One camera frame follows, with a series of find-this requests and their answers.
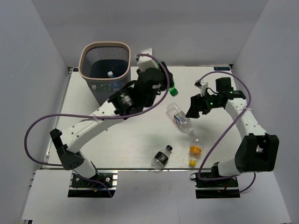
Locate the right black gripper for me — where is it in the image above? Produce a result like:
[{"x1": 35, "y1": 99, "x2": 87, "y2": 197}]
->
[{"x1": 185, "y1": 90, "x2": 222, "y2": 119}]

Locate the clear bottle white blue label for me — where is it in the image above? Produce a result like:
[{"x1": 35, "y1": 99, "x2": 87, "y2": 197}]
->
[{"x1": 166, "y1": 103, "x2": 194, "y2": 136}]

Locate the green bottle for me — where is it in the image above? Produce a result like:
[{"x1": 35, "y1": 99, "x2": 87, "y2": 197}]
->
[{"x1": 169, "y1": 87, "x2": 178, "y2": 97}]

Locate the orange label yellow cap bottle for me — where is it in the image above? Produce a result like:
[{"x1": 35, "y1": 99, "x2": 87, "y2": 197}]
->
[{"x1": 188, "y1": 137, "x2": 202, "y2": 168}]

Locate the blue label Pocari bottle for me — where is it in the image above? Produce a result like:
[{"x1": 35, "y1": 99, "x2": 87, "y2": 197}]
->
[{"x1": 101, "y1": 71, "x2": 122, "y2": 91}]

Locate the black label clear bottle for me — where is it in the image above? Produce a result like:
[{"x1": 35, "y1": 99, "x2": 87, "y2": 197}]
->
[{"x1": 151, "y1": 145, "x2": 172, "y2": 170}]

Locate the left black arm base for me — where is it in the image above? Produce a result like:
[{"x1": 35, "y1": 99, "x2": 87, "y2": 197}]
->
[{"x1": 68, "y1": 170, "x2": 118, "y2": 198}]

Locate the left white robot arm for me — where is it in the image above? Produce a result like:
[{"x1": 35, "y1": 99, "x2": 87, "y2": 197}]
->
[{"x1": 50, "y1": 62, "x2": 174, "y2": 186}]

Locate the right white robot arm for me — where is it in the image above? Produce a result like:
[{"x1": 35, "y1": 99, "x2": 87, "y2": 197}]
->
[{"x1": 186, "y1": 77, "x2": 279, "y2": 186}]

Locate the grey mesh waste bin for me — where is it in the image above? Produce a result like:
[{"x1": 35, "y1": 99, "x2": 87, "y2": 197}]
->
[{"x1": 78, "y1": 42, "x2": 131, "y2": 105}]

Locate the blue table corner sticker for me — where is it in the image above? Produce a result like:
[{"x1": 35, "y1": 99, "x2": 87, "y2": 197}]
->
[{"x1": 214, "y1": 67, "x2": 231, "y2": 71}]

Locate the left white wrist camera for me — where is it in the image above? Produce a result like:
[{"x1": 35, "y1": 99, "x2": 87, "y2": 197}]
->
[{"x1": 137, "y1": 48, "x2": 158, "y2": 72}]

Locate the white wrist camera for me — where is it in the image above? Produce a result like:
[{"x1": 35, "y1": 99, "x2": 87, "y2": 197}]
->
[
  {"x1": 137, "y1": 48, "x2": 158, "y2": 72},
  {"x1": 194, "y1": 80, "x2": 208, "y2": 97}
]

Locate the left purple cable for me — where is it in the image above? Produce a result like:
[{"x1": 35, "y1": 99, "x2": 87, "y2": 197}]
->
[{"x1": 24, "y1": 53, "x2": 170, "y2": 168}]

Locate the purple cable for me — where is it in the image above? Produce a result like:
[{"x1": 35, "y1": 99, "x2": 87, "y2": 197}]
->
[
  {"x1": 24, "y1": 53, "x2": 170, "y2": 168},
  {"x1": 197, "y1": 71, "x2": 256, "y2": 194}
]

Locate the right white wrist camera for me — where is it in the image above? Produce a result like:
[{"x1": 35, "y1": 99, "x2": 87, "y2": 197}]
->
[{"x1": 194, "y1": 80, "x2": 208, "y2": 97}]

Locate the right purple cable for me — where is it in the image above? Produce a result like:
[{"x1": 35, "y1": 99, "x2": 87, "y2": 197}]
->
[{"x1": 197, "y1": 71, "x2": 256, "y2": 194}]

